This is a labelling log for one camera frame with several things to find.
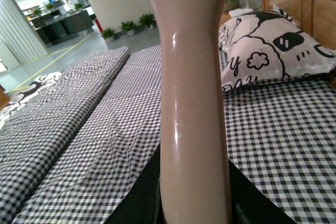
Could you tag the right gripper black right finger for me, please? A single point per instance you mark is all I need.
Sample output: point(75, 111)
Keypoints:
point(249, 205)

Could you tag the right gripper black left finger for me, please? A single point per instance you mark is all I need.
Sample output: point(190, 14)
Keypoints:
point(143, 203)

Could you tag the folded checkered quilt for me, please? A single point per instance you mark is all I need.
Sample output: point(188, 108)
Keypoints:
point(34, 137)

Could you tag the cartoon print pillow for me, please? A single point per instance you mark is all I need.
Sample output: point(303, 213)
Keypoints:
point(266, 45)

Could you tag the potted green plant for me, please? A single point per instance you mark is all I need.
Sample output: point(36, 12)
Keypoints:
point(108, 35)
point(128, 27)
point(147, 20)

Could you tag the dark reception counter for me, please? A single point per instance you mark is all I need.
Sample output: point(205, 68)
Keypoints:
point(53, 27)

